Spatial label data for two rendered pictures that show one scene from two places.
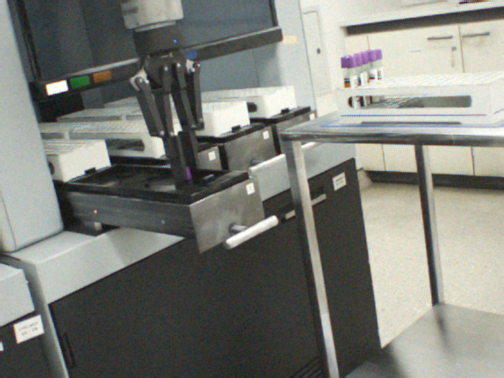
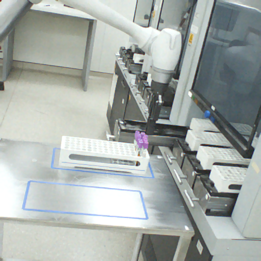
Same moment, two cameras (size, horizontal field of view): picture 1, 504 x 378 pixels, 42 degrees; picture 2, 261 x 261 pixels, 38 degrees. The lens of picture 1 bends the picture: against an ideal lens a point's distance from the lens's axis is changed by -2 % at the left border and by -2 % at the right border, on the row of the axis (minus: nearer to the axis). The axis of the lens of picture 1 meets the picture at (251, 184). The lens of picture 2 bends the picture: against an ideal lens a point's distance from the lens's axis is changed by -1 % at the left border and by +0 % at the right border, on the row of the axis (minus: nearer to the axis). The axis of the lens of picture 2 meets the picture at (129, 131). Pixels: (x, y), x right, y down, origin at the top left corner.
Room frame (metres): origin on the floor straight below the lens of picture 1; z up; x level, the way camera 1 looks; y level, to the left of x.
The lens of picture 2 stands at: (1.74, -1.27, 1.44)
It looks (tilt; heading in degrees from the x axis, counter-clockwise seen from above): 23 degrees down; 120
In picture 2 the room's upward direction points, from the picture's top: 11 degrees clockwise
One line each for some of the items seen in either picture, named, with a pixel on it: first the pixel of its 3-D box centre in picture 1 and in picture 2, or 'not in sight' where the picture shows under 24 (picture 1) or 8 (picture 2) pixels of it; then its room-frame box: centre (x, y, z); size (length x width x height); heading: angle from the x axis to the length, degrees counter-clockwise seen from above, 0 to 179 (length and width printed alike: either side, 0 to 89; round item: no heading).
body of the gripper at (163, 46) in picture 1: (162, 56); (158, 91); (1.04, 0.10, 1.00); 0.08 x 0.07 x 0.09; 134
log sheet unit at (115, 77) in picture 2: not in sight; (111, 88); (-0.13, 1.47, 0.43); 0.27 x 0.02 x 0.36; 134
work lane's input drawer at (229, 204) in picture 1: (103, 193); (184, 137); (1.14, 0.26, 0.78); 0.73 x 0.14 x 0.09; 44
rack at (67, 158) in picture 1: (46, 161); (223, 131); (1.27, 0.38, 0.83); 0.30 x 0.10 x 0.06; 44
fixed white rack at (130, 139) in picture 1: (129, 140); (221, 144); (1.33, 0.23, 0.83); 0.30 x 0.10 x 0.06; 44
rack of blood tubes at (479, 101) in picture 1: (421, 98); (104, 155); (1.10, -0.31, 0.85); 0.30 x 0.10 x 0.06; 42
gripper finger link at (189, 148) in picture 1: (189, 152); (151, 126); (1.05, 0.09, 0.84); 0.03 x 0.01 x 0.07; 44
